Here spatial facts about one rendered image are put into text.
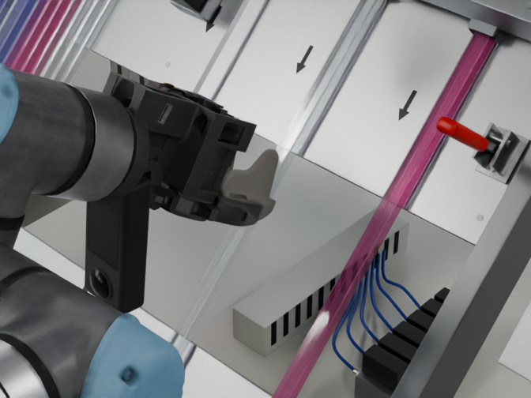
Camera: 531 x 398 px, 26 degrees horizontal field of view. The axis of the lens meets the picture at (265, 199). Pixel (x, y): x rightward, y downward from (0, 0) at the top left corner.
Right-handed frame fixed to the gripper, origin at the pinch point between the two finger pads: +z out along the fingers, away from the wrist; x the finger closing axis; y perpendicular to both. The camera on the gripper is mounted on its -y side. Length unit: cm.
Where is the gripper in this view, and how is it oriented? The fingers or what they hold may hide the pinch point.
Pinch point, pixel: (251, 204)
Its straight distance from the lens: 95.4
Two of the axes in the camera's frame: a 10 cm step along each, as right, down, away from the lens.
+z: 5.6, 1.0, 8.2
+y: 3.9, -9.1, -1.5
